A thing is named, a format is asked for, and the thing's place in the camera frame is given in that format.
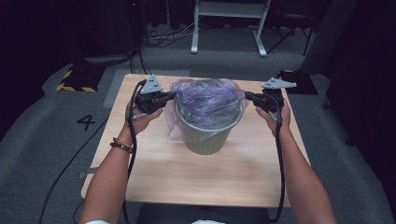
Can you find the green plastic bin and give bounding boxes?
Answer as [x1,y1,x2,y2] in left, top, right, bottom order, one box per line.
[174,98,245,156]

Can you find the person's left hand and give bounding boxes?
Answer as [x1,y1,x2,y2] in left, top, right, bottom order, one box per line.
[122,101,164,137]

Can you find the right hand-held gripper cable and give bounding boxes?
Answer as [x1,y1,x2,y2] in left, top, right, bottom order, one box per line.
[268,102,287,224]

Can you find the tangle of cables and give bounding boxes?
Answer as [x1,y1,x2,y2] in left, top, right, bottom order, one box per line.
[141,21,200,49]

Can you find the black chair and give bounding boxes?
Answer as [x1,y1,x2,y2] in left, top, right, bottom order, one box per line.
[266,0,316,58]

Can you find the black yellow striped base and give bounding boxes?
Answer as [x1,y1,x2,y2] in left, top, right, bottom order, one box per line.
[276,69,318,96]
[55,64,106,93]

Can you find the person's right hand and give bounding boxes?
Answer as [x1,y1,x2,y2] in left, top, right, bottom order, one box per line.
[255,99,292,138]

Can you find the purple plastic bag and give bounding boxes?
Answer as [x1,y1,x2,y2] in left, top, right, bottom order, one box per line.
[163,77,250,143]

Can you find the thin black looped cable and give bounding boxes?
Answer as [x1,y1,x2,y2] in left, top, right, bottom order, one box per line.
[72,199,88,224]

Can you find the grey tape strip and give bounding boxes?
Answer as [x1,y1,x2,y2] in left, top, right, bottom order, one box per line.
[78,167,99,180]

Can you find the black floor cable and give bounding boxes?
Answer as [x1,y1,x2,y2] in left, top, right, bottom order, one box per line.
[37,115,110,224]

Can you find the white metal stand frame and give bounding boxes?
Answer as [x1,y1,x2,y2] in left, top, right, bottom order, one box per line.
[190,0,272,58]

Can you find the hand-held gripper cable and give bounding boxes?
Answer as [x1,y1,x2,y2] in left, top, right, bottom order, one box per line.
[121,78,148,224]
[268,102,287,224]

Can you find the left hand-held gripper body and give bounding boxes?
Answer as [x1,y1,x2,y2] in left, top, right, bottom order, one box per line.
[134,74,168,115]

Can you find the left hand-held gripper cable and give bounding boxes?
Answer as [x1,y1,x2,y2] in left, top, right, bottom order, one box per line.
[121,78,148,224]

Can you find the beaded bracelet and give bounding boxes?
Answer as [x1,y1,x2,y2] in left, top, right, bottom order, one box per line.
[108,136,134,154]

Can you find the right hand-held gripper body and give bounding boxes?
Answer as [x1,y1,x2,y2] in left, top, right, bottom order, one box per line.
[256,77,298,114]

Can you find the person's dark pants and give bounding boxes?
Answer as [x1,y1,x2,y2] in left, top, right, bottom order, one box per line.
[135,203,273,224]

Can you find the grey column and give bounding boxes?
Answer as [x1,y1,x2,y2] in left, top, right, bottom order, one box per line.
[299,0,360,76]

